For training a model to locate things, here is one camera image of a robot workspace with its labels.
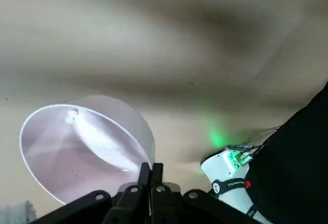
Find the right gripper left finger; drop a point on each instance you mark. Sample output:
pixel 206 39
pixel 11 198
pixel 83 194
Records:
pixel 128 208

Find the white vitamin tablet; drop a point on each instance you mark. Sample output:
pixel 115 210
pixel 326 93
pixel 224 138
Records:
pixel 74 111

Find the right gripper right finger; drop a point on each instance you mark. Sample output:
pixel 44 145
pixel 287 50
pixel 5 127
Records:
pixel 174 208

